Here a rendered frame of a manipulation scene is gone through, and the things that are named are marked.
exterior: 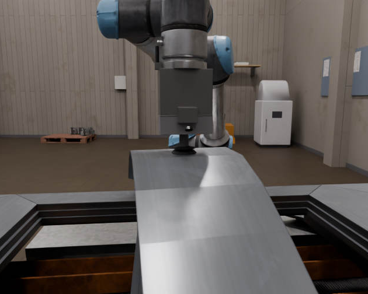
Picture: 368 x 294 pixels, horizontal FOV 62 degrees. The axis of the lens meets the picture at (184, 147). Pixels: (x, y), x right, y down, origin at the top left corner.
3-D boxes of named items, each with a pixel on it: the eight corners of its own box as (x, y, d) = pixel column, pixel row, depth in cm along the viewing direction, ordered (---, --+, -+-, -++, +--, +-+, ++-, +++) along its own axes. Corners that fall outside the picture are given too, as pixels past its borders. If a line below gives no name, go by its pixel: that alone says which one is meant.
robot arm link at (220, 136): (198, 148, 136) (187, 29, 97) (232, 149, 133) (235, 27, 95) (195, 168, 127) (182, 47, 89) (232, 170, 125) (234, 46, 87)
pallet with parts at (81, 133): (97, 138, 839) (96, 126, 834) (87, 143, 758) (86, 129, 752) (54, 138, 841) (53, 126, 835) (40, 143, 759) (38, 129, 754)
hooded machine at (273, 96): (290, 148, 683) (294, 79, 658) (260, 148, 684) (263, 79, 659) (280, 143, 759) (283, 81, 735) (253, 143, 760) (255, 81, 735)
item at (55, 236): (422, 237, 104) (423, 228, 104) (25, 257, 91) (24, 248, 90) (379, 214, 124) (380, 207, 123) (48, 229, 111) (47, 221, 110)
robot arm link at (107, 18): (158, 42, 104) (92, -20, 56) (190, 41, 102) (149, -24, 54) (158, 77, 105) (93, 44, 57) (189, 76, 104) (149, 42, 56)
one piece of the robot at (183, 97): (156, 39, 43) (158, 153, 45) (218, 41, 44) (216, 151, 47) (153, 49, 52) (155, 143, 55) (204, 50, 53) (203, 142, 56)
